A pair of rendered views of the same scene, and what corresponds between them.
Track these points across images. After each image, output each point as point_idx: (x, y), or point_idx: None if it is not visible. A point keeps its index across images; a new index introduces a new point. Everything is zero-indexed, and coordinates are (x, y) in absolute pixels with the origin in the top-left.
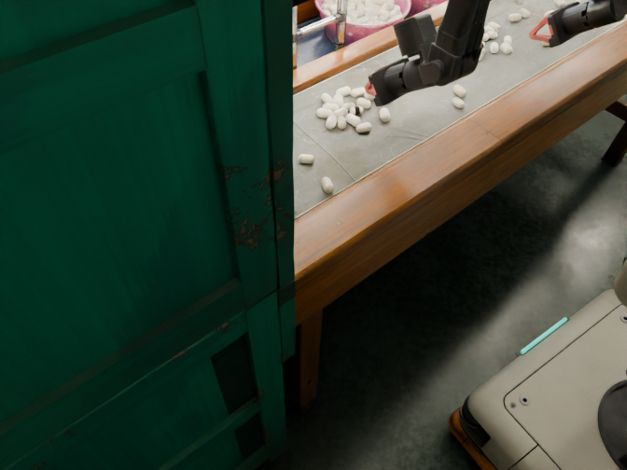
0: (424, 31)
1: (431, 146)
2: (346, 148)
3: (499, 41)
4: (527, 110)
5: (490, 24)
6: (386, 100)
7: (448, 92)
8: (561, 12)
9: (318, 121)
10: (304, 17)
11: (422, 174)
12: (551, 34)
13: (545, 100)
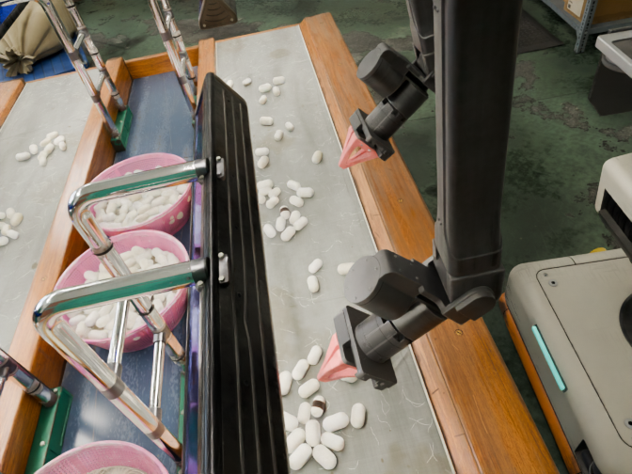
0: (408, 274)
1: (442, 353)
2: (384, 463)
3: (286, 191)
4: (419, 226)
5: (260, 185)
6: (391, 372)
7: (339, 280)
8: (368, 127)
9: (307, 473)
10: (60, 362)
11: (492, 393)
12: (371, 150)
13: (411, 204)
